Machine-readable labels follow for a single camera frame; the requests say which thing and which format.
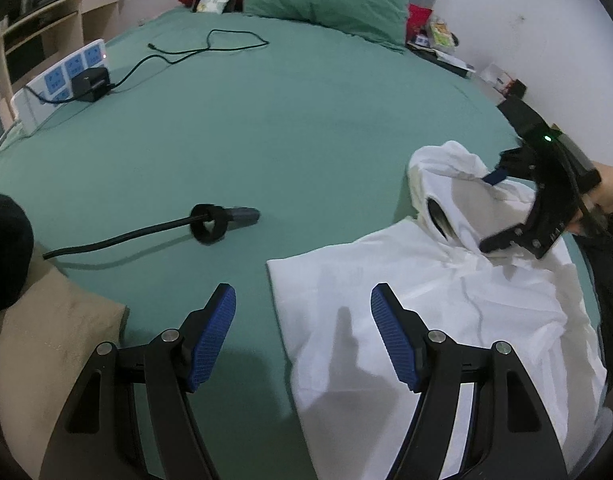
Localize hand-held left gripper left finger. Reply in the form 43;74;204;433
39;283;237;480

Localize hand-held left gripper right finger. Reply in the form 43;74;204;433
370;282;569;480

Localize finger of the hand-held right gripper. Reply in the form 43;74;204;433
483;146;537;186
479;200;542;256

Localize white hoodie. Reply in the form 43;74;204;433
266;140;609;480

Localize beige clothes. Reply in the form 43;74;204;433
0;242;131;461

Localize person's right hand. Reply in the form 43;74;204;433
569;162;613;236

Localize white box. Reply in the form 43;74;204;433
479;62;517;93

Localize green snack packet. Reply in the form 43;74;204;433
429;19;459;53

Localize bed with green sheet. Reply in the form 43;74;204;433
0;7;607;480

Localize black cloth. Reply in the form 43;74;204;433
0;185;34;316

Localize black charger adapter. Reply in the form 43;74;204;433
71;67;112;103

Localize white power strip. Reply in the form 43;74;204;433
10;39;110;136

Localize wooden desk shelf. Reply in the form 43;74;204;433
0;0;127;131

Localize thick black cable with plug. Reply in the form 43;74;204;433
42;203;261;261

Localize thin black cable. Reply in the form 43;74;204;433
109;29;270;92

